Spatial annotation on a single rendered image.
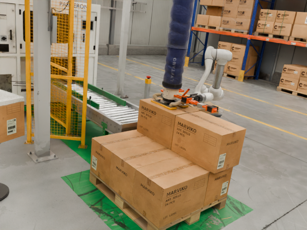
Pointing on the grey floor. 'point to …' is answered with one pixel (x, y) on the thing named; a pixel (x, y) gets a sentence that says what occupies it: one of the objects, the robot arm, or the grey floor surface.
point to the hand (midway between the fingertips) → (187, 99)
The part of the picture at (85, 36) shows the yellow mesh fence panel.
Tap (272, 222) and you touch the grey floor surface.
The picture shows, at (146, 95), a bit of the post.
